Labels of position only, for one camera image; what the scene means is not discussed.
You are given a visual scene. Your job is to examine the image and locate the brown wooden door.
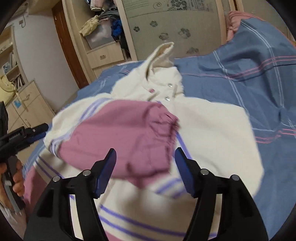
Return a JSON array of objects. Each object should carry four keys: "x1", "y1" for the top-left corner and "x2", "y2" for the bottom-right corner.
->
[{"x1": 52, "y1": 1, "x2": 89, "y2": 89}]

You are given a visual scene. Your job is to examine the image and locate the pink quilt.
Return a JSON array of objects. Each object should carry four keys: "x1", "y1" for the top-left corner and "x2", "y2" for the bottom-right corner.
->
[{"x1": 226, "y1": 11, "x2": 262, "y2": 42}]

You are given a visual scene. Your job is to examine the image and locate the person's left hand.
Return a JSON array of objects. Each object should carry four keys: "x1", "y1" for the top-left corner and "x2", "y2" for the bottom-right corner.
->
[{"x1": 1, "y1": 160, "x2": 25, "y2": 209}]

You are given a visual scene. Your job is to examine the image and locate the yellow handbag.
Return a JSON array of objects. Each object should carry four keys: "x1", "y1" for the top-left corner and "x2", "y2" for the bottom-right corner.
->
[{"x1": 0, "y1": 75, "x2": 19, "y2": 105}]

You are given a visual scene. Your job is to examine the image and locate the blue hanging clothes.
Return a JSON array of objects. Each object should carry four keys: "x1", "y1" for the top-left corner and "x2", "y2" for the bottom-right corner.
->
[{"x1": 111, "y1": 19, "x2": 122, "y2": 40}]

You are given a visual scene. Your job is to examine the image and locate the pink and cream hooded jacket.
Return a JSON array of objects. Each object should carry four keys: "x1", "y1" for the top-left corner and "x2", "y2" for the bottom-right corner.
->
[{"x1": 25, "y1": 43, "x2": 264, "y2": 240}]

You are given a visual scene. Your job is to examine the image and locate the light wood side cabinet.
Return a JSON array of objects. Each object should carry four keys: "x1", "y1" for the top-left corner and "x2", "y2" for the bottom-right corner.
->
[{"x1": 4, "y1": 79, "x2": 56, "y2": 163}]

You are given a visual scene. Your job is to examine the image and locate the wardrobe drawer unit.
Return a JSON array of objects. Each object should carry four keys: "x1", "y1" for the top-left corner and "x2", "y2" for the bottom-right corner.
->
[{"x1": 87, "y1": 43, "x2": 126, "y2": 77}]

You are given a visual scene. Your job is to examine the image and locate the translucent storage box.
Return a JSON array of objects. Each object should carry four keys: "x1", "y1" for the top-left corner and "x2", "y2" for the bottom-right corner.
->
[{"x1": 85, "y1": 21, "x2": 114, "y2": 49}]

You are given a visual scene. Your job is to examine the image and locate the yellow cloth bag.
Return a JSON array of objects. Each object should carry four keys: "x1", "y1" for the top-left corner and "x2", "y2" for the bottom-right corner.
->
[{"x1": 79, "y1": 15, "x2": 99, "y2": 37}]

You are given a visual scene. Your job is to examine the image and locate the blue plaid blanket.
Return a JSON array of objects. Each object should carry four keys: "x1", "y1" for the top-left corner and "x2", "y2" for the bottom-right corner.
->
[{"x1": 26, "y1": 18, "x2": 295, "y2": 238}]

